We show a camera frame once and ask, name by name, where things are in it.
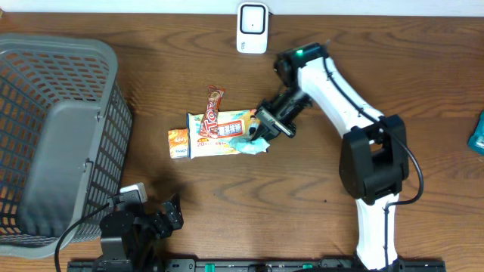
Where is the teal wet wipes pack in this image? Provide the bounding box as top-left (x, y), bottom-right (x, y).
top-left (228, 138), bottom-right (270, 155)

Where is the large beige snack bag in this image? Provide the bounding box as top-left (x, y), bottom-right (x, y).
top-left (187, 109), bottom-right (259, 159)

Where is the red brown candy bar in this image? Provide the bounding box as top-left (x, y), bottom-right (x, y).
top-left (199, 85), bottom-right (225, 139)

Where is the small orange snack box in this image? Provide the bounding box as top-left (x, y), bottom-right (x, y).
top-left (168, 128), bottom-right (189, 159)

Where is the teal blue snack packet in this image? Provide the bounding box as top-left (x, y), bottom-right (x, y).
top-left (467, 112), bottom-right (484, 155)

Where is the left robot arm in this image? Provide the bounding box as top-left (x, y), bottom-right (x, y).
top-left (92, 190), bottom-right (184, 272)

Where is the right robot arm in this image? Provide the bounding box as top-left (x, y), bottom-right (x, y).
top-left (252, 42), bottom-right (409, 270)

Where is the white barcode scanner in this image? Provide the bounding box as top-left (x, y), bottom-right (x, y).
top-left (236, 2), bottom-right (269, 54)

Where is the grey plastic shopping basket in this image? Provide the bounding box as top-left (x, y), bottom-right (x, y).
top-left (1, 34), bottom-right (132, 258)

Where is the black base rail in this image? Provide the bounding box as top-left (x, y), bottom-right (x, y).
top-left (67, 258), bottom-right (447, 272)

